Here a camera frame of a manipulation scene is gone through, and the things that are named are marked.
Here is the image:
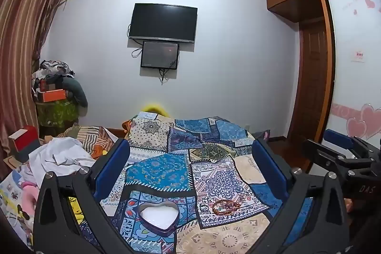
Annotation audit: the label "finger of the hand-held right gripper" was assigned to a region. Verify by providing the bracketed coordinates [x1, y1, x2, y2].
[302, 139, 372, 180]
[324, 128, 381, 160]

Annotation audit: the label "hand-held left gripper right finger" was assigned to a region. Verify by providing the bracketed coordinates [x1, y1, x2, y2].
[251, 138, 350, 254]

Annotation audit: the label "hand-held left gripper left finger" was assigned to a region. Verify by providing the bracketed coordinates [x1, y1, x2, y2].
[33, 138, 131, 254]

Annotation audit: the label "brown bead bracelet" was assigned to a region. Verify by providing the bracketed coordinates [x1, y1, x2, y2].
[212, 200, 239, 216]

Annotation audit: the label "purple heart-shaped tin box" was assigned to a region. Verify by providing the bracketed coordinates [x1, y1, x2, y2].
[137, 202, 180, 237]

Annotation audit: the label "striped orange pillow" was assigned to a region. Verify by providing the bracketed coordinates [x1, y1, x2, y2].
[56, 123, 120, 160]

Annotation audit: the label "patchwork printed blanket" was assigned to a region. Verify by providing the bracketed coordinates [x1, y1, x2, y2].
[68, 111, 316, 254]

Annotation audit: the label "white crumpled cloth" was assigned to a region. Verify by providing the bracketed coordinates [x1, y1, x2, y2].
[28, 136, 96, 178]

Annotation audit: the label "yellow printed cloth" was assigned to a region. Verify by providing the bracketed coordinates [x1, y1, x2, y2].
[67, 197, 87, 224]

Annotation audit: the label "brown wooden door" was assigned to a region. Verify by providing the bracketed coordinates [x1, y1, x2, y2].
[286, 17, 332, 140]

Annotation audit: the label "yellow plush toy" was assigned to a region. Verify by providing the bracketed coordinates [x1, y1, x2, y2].
[142, 103, 169, 118]

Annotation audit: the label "white heart-print sliding door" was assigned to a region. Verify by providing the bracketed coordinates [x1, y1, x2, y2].
[323, 0, 381, 149]

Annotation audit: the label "grey-green cushion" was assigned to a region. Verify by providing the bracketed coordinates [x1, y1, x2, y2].
[63, 77, 89, 108]

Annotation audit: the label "orange box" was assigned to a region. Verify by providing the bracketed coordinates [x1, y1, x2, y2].
[41, 89, 67, 103]

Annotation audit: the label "red and white box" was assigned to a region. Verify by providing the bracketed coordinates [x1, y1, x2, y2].
[8, 125, 41, 164]

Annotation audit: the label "pink soft toy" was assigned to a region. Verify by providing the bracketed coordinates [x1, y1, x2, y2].
[17, 181, 41, 214]

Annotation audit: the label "colourful printed sheet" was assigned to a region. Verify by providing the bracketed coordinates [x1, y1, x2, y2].
[0, 165, 40, 245]

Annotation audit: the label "pile of clothes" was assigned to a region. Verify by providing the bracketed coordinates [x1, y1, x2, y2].
[31, 60, 75, 94]

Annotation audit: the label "striped brown curtain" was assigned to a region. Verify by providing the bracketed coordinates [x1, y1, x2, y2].
[0, 0, 72, 183]

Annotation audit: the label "black monitor cable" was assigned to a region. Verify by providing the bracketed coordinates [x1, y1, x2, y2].
[159, 67, 170, 85]

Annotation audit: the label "small black wall monitor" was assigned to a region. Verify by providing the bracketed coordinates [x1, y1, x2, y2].
[140, 40, 180, 69]

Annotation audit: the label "black wall television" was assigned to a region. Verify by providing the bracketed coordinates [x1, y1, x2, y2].
[129, 3, 198, 44]

